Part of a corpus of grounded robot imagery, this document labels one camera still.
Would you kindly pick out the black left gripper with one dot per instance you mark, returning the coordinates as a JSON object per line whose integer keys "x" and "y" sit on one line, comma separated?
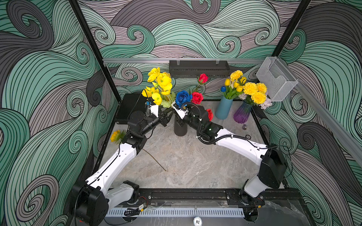
{"x": 161, "y": 119}

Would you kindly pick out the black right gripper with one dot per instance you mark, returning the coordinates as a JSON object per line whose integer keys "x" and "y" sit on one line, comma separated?
{"x": 191, "y": 111}

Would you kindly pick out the black cylindrical vase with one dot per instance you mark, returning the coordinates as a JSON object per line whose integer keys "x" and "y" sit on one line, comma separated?
{"x": 180, "y": 128}

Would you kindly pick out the yellow flower bunch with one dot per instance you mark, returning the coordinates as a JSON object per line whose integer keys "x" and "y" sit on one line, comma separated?
{"x": 161, "y": 91}

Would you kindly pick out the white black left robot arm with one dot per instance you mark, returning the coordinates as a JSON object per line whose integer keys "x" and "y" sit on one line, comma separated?
{"x": 91, "y": 199}

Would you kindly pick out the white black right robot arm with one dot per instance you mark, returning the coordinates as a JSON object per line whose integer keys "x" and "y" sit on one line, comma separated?
{"x": 270, "y": 159}

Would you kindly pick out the teal ceramic vase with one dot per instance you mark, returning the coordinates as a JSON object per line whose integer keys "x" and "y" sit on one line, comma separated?
{"x": 223, "y": 108}

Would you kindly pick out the purple glass vase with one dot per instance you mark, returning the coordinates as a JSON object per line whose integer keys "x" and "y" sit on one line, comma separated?
{"x": 242, "y": 114}

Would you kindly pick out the red rose stem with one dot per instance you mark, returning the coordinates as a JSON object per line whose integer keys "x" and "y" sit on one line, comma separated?
{"x": 197, "y": 97}

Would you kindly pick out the blue rose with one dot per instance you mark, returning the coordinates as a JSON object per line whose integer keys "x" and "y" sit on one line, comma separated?
{"x": 182, "y": 97}

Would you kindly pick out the black ribbed hard case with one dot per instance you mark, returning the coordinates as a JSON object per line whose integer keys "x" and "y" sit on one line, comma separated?
{"x": 130, "y": 103}

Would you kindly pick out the yellow tulip bouquet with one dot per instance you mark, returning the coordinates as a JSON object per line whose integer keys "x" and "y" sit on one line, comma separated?
{"x": 234, "y": 85}

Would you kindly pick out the black hanging tray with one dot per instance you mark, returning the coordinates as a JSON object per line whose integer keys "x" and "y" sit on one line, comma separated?
{"x": 194, "y": 68}

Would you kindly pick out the yellow carnation bouquet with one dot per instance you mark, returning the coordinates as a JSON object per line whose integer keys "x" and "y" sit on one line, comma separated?
{"x": 256, "y": 94}

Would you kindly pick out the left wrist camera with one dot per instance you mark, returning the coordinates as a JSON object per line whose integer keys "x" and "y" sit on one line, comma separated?
{"x": 152, "y": 109}

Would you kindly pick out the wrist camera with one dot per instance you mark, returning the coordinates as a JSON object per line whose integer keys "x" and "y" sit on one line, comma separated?
{"x": 152, "y": 109}
{"x": 180, "y": 112}

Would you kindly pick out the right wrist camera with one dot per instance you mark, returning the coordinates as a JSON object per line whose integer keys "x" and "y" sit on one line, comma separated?
{"x": 180, "y": 112}

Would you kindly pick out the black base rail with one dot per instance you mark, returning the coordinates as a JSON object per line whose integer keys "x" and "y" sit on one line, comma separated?
{"x": 229, "y": 196}

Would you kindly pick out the clear acrylic wall box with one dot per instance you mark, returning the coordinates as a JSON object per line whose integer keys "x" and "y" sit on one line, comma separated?
{"x": 278, "y": 77}

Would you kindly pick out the white slotted cable duct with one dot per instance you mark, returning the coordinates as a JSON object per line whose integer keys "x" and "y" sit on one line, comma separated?
{"x": 192, "y": 212}

